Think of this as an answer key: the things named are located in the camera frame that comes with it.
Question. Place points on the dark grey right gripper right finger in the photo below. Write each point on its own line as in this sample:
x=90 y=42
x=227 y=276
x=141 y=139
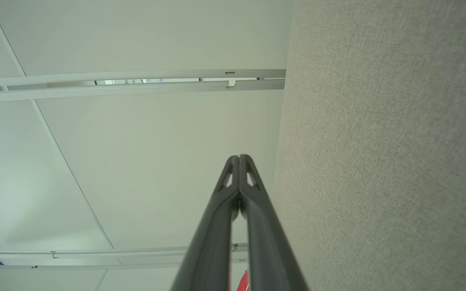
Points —
x=267 y=250

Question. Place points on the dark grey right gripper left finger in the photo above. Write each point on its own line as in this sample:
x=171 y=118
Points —
x=212 y=242

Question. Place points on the red jersey with white sleeves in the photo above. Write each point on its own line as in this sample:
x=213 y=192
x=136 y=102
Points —
x=242 y=283

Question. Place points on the pale wall panel rail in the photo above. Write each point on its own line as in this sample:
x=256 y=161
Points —
x=115 y=254

